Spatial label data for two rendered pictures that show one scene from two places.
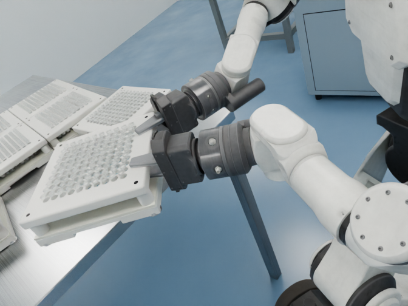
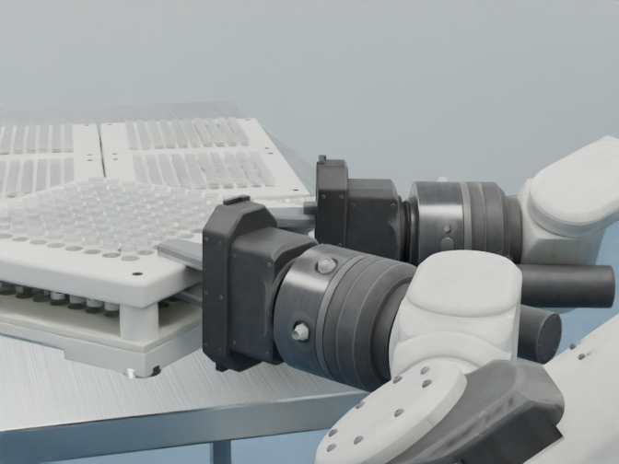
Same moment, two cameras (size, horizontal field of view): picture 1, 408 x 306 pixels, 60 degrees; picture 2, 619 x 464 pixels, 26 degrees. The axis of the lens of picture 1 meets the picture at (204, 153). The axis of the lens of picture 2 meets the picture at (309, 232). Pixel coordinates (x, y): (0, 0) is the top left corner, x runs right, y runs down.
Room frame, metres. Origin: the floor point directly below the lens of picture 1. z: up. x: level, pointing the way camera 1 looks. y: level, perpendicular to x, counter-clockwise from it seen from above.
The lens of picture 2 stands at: (-0.33, -0.28, 1.35)
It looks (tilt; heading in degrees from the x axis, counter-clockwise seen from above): 16 degrees down; 19
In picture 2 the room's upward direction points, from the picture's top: straight up
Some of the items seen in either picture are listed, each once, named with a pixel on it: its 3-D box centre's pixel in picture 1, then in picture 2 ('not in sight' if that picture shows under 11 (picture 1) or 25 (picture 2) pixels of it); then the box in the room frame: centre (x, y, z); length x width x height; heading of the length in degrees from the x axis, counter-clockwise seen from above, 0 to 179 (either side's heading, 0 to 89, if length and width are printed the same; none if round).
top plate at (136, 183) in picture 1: (95, 164); (112, 232); (0.61, 0.21, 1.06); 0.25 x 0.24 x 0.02; 79
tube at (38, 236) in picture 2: (87, 199); (40, 276); (0.53, 0.23, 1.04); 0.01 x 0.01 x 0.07
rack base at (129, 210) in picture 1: (107, 181); (115, 288); (0.61, 0.21, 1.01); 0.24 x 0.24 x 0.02; 79
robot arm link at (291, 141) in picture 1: (285, 146); (460, 351); (0.42, -0.12, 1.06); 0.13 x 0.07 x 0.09; 6
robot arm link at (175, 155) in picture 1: (195, 157); (290, 301); (0.50, 0.02, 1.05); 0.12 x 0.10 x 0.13; 71
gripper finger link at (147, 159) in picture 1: (145, 158); (196, 249); (0.53, 0.10, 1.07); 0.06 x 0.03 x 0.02; 71
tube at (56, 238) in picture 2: (96, 197); (58, 280); (0.53, 0.22, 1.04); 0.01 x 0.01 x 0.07
